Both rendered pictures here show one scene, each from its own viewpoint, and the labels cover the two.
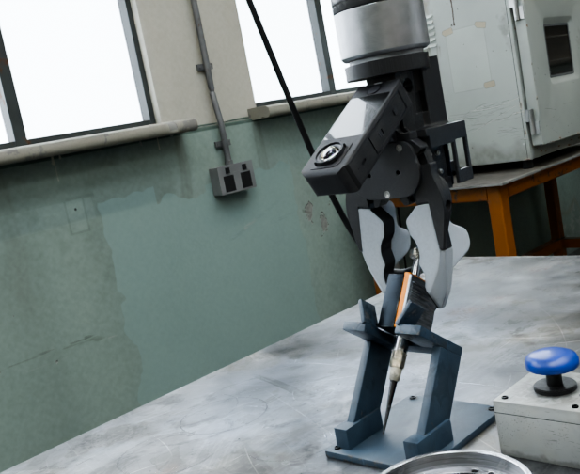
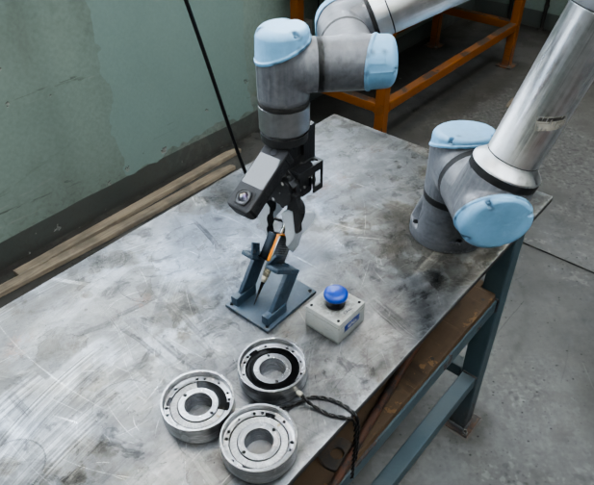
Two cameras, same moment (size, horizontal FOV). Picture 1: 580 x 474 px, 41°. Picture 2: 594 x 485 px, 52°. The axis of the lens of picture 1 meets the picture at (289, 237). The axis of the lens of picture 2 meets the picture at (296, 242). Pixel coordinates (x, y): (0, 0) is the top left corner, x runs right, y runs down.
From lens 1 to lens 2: 0.50 m
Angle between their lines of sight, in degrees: 31
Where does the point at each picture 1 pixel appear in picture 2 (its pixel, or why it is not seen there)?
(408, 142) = (287, 183)
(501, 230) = not seen: hidden behind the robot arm
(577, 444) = (336, 335)
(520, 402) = (317, 311)
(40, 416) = (40, 133)
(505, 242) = not seen: hidden behind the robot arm
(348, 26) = (264, 118)
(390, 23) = (287, 126)
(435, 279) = (291, 242)
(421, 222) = (288, 217)
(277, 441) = (202, 288)
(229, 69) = not seen: outside the picture
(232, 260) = (184, 18)
